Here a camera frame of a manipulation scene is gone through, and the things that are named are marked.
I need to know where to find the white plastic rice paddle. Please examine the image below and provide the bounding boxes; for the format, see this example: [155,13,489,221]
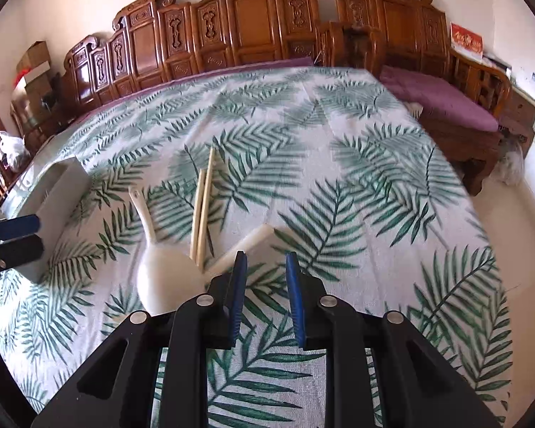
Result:
[129,187,205,316]

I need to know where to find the light bamboo chopstick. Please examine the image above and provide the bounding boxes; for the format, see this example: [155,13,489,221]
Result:
[196,147,215,271]
[189,169,207,262]

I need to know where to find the grey metal rectangular tray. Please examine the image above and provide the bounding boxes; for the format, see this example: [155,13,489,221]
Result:
[13,158,90,283]

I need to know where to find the white plastic bag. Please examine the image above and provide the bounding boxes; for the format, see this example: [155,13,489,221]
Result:
[0,131,31,172]

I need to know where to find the green leaf pattern tablecloth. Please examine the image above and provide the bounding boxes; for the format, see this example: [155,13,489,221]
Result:
[0,68,512,427]

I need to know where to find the stacked cardboard boxes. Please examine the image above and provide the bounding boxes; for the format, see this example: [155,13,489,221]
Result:
[11,41,53,116]

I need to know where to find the purple armchair cushion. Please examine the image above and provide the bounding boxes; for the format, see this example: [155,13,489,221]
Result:
[380,66,499,132]

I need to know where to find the long carved wooden bench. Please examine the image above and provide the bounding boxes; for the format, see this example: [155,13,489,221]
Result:
[61,0,320,114]

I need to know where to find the carved wooden armchair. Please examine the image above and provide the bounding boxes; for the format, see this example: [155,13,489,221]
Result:
[327,0,511,195]

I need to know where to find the wooden side table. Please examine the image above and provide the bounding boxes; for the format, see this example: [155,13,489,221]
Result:
[499,86,535,157]

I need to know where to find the red gift box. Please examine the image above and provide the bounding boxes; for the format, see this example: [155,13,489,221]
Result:
[450,22,483,62]

